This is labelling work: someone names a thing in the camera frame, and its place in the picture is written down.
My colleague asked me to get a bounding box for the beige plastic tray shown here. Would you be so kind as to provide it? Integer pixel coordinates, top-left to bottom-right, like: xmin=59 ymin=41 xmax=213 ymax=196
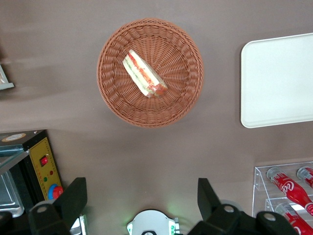
xmin=240 ymin=32 xmax=313 ymax=129

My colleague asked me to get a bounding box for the steel warmer tray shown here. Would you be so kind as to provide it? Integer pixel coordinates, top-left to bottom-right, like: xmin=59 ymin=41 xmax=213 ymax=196
xmin=0 ymin=168 xmax=25 ymax=218

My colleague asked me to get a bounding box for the grey snack rack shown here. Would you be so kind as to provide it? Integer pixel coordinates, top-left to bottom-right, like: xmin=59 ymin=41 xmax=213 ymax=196
xmin=0 ymin=63 xmax=15 ymax=91

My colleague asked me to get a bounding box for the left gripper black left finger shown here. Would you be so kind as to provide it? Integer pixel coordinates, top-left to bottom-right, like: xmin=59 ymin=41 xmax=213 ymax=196
xmin=28 ymin=177 xmax=88 ymax=235

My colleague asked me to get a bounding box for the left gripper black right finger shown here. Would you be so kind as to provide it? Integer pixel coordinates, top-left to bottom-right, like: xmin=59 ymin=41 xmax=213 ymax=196
xmin=188 ymin=178 xmax=257 ymax=235

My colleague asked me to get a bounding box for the red cola bottle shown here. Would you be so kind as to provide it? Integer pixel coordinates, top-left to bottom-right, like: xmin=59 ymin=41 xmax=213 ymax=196
xmin=266 ymin=166 xmax=313 ymax=216
xmin=274 ymin=202 xmax=308 ymax=235
xmin=296 ymin=165 xmax=313 ymax=189

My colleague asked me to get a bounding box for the round brown wicker basket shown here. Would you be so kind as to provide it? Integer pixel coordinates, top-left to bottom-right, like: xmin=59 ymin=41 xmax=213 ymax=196
xmin=96 ymin=17 xmax=205 ymax=129

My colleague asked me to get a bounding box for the clear acrylic bottle rack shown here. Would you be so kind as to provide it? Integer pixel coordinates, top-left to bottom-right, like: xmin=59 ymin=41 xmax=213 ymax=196
xmin=251 ymin=160 xmax=313 ymax=235

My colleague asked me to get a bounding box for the triangle sandwich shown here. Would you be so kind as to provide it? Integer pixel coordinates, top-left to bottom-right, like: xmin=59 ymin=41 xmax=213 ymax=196
xmin=122 ymin=48 xmax=169 ymax=99

